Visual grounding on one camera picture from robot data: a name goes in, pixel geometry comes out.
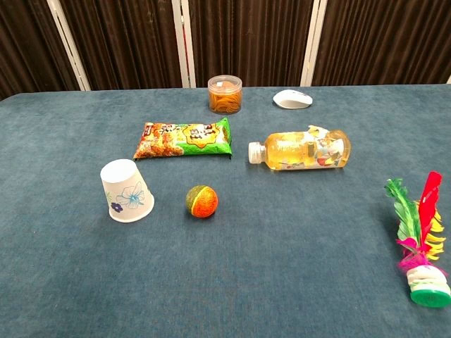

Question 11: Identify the white screen frame post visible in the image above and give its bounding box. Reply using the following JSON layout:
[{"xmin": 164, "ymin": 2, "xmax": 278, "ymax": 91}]
[
  {"xmin": 47, "ymin": 0, "xmax": 92, "ymax": 92},
  {"xmin": 299, "ymin": 0, "xmax": 329, "ymax": 87},
  {"xmin": 171, "ymin": 0, "xmax": 197, "ymax": 89}
]

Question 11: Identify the plastic bottle with yellow drink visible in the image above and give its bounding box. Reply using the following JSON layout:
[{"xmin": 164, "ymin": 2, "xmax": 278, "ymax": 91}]
[{"xmin": 247, "ymin": 125, "xmax": 352, "ymax": 172}]

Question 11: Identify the green orange snack bag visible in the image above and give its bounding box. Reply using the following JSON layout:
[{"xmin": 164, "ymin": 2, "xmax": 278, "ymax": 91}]
[{"xmin": 132, "ymin": 116, "xmax": 234, "ymax": 161}]

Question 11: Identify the brown pleated curtain panel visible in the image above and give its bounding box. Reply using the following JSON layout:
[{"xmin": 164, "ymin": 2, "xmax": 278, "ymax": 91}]
[
  {"xmin": 311, "ymin": 0, "xmax": 451, "ymax": 87},
  {"xmin": 58, "ymin": 0, "xmax": 184, "ymax": 91},
  {"xmin": 183, "ymin": 0, "xmax": 315, "ymax": 89},
  {"xmin": 0, "ymin": 0, "xmax": 82, "ymax": 101}
]

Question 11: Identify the blue table cloth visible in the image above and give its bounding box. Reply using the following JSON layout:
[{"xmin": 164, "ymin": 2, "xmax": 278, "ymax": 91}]
[{"xmin": 0, "ymin": 83, "xmax": 451, "ymax": 338}]

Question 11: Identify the clear jar of rubber bands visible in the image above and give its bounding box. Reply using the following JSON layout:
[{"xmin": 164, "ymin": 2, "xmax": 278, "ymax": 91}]
[{"xmin": 207, "ymin": 74, "xmax": 244, "ymax": 115}]

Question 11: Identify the orange and green ball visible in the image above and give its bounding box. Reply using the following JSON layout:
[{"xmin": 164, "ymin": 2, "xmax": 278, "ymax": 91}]
[{"xmin": 185, "ymin": 184, "xmax": 219, "ymax": 219}]

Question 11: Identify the white computer mouse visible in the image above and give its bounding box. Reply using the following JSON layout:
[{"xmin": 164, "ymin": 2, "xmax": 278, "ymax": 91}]
[{"xmin": 272, "ymin": 89, "xmax": 314, "ymax": 110}]

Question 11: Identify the white floral paper cup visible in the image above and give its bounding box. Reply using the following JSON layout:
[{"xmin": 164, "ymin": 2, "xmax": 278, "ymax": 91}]
[{"xmin": 99, "ymin": 158, "xmax": 156, "ymax": 223}]

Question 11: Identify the colourful feather shuttlecock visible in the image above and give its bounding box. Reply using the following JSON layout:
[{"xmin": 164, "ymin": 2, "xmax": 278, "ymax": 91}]
[{"xmin": 383, "ymin": 170, "xmax": 451, "ymax": 308}]

